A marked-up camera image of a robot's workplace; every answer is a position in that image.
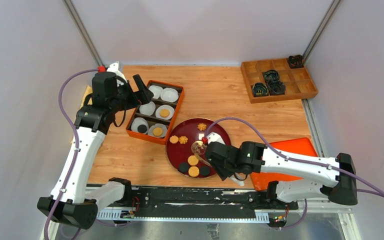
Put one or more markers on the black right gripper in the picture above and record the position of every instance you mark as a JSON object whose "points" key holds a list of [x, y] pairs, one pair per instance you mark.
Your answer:
{"points": [[223, 173]]}

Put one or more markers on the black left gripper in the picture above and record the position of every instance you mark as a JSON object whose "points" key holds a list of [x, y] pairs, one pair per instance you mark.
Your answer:
{"points": [[134, 101]]}

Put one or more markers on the dotted round biscuit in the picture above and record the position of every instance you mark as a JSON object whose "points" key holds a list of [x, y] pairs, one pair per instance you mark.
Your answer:
{"points": [[164, 113], [157, 131], [193, 171], [193, 160]]}

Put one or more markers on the black chocolate cookie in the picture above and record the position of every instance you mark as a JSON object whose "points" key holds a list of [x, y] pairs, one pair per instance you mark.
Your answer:
{"points": [[183, 167], [204, 171], [142, 129]]}

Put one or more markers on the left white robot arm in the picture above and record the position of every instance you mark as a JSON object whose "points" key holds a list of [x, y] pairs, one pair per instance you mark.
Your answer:
{"points": [[68, 202]]}

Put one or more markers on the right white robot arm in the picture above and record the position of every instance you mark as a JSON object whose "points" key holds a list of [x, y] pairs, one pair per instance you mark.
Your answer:
{"points": [[319, 177]]}

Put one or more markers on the white paper cup top-left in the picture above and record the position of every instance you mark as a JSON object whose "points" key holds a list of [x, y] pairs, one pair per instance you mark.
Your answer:
{"points": [[156, 90]]}

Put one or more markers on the white paper cup middle-left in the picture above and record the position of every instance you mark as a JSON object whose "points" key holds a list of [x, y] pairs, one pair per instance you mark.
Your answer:
{"points": [[147, 109]]}

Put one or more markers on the white paper cup top-right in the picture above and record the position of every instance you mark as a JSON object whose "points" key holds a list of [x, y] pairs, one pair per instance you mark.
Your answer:
{"points": [[170, 95]]}

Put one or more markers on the white paper cup middle-right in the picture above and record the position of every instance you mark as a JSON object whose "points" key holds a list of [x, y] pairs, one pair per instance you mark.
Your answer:
{"points": [[170, 108]]}

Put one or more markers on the orange cookie box tray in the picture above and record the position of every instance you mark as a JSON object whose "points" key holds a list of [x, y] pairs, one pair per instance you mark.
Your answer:
{"points": [[153, 119]]}

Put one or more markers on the white paper cup bottom-left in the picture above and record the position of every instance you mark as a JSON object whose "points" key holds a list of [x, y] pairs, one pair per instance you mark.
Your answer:
{"points": [[137, 121]]}

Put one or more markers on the white paper cup bottom-right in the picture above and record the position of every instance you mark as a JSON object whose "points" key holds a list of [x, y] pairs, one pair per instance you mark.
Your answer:
{"points": [[164, 127]]}

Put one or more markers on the flower butter cookie upper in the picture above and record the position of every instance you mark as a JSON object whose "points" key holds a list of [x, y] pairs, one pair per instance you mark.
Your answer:
{"points": [[202, 127]]}

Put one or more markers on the flower butter cookie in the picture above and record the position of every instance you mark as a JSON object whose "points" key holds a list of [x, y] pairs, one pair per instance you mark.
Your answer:
{"points": [[202, 127], [183, 140]]}

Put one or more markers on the dark red round plate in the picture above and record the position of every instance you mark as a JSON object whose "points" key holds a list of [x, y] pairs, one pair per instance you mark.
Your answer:
{"points": [[179, 153]]}

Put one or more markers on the flower butter cookie left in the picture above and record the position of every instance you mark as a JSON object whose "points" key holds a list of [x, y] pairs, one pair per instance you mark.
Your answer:
{"points": [[183, 140]]}

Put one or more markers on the plain round butter cookie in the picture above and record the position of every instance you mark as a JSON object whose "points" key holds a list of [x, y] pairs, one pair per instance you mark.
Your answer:
{"points": [[174, 139]]}

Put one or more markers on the yellow blue cloth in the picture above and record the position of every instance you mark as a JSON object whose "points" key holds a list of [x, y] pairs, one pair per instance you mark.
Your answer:
{"points": [[85, 96]]}

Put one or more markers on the orange box lid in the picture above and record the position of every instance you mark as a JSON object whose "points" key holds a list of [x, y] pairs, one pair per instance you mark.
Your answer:
{"points": [[301, 146]]}

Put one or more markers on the rolled dark patterned tie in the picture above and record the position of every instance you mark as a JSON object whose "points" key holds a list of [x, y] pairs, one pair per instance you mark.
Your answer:
{"points": [[276, 87], [259, 90], [271, 75], [295, 61]]}

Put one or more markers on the wooden compartment organizer box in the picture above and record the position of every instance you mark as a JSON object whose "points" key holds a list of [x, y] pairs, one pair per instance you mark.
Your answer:
{"points": [[298, 82]]}

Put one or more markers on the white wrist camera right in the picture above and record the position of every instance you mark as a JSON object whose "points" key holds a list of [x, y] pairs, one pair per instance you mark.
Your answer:
{"points": [[215, 137]]}

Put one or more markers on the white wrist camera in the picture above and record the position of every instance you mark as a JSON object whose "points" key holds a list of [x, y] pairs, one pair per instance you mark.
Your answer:
{"points": [[215, 137], [115, 67]]}

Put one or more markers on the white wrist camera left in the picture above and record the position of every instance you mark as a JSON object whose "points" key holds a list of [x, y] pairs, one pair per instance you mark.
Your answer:
{"points": [[115, 67]]}

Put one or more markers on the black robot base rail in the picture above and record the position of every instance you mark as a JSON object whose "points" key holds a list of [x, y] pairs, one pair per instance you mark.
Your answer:
{"points": [[194, 204]]}

